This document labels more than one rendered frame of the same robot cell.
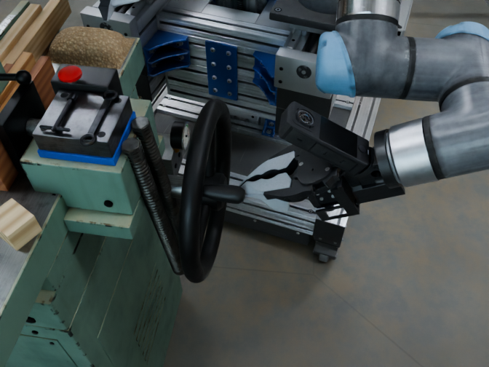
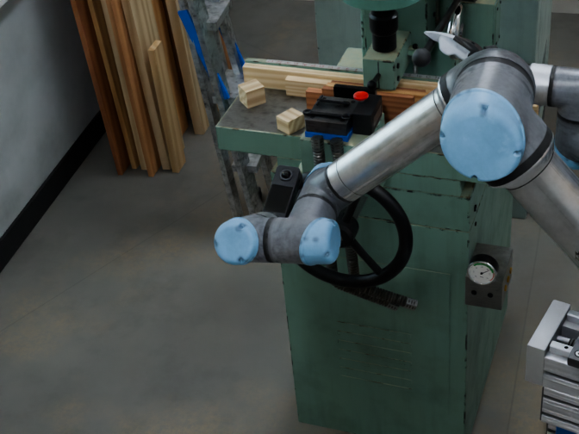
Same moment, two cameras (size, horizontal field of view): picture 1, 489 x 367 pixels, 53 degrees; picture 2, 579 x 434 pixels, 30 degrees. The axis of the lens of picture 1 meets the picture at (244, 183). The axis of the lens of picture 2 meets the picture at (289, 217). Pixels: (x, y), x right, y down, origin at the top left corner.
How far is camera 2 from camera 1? 1.94 m
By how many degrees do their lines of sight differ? 71
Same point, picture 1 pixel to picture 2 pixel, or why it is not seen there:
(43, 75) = (398, 102)
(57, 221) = not seen: hidden behind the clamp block
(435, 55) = (299, 205)
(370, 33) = (319, 172)
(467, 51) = (297, 217)
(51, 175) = not seen: hidden behind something
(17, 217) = (288, 117)
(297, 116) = (283, 168)
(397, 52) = (307, 189)
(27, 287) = (260, 141)
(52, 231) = (295, 145)
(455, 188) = not seen: outside the picture
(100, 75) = (364, 109)
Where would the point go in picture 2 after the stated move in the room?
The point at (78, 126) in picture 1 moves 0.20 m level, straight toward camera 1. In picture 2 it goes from (321, 108) to (224, 128)
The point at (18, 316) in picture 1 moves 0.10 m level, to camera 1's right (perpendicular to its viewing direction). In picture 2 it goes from (246, 144) to (236, 170)
